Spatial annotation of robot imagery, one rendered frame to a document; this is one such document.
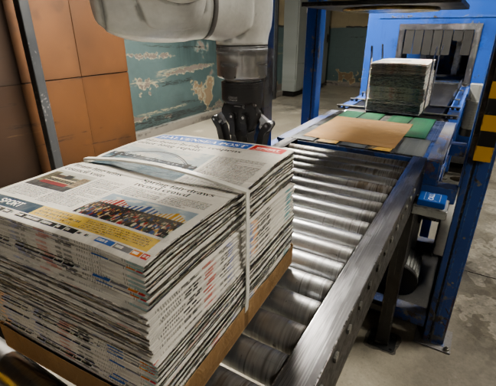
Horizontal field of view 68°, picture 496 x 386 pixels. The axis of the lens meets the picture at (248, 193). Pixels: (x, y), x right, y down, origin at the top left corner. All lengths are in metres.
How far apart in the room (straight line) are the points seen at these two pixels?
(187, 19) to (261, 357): 0.48
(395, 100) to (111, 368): 1.97
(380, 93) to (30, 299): 1.98
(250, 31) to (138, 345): 0.48
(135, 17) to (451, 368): 1.64
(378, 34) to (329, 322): 3.38
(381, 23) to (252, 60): 3.21
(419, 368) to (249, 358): 1.24
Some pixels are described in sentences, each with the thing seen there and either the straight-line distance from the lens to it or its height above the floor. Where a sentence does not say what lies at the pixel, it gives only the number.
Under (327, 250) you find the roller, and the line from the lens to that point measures 0.80.
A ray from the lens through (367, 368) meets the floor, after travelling 1.67.
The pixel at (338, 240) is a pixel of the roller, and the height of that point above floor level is 0.79.
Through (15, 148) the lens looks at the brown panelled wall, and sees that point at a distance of 3.73.
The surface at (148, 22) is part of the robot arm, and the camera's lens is 0.56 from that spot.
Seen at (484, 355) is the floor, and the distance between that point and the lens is 1.91.
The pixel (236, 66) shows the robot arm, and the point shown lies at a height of 1.16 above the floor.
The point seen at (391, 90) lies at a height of 0.92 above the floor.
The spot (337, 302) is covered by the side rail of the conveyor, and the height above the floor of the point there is 0.80.
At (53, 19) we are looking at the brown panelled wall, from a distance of 3.90.
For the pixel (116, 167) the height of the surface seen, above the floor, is 1.03.
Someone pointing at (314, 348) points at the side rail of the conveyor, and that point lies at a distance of 0.58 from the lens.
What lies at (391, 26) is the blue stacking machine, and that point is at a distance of 3.80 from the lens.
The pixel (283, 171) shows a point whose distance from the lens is 0.60.
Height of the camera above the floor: 1.22
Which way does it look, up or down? 24 degrees down
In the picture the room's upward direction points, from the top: straight up
